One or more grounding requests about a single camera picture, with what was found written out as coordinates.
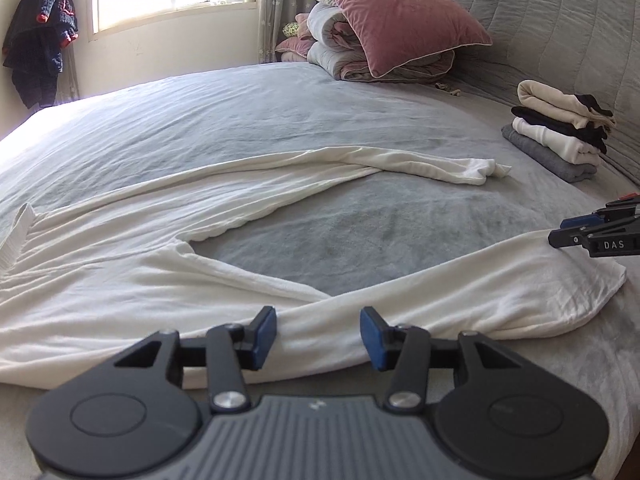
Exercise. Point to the white folded garment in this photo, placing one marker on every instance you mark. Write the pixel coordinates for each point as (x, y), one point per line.
(550, 142)

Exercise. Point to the grey folded garment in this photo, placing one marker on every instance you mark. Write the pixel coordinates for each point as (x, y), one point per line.
(545, 160)

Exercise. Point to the black folded garment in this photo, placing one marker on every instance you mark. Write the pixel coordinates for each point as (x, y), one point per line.
(550, 122)

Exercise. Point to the pink velvet pillow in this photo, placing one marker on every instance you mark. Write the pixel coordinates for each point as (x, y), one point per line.
(400, 15)

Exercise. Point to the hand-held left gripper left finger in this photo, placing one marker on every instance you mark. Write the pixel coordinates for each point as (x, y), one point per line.
(265, 335)

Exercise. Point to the small pink pillow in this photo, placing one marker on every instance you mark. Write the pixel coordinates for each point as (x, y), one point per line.
(295, 50)

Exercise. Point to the grey quilted headboard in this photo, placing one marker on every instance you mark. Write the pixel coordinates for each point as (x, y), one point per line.
(550, 25)

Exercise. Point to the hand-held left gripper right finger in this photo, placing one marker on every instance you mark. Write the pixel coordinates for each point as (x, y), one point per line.
(375, 337)

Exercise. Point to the white pants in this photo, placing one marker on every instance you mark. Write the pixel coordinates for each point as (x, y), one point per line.
(150, 280)

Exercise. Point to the folded grey pink quilt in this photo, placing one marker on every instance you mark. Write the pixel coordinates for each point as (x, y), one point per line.
(330, 55)

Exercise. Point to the dark hanging jacket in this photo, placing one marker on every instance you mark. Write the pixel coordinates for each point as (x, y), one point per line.
(40, 35)

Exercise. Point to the small brown hair accessory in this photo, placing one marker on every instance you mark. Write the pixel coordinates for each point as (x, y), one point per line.
(442, 86)

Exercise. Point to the green patterned cushion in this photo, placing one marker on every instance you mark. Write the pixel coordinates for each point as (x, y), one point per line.
(290, 29)

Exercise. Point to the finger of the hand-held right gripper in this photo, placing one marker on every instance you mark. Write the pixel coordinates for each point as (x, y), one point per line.
(565, 238)
(575, 221)

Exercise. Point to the beige folded garment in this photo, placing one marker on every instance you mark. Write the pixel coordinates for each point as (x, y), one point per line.
(545, 100)

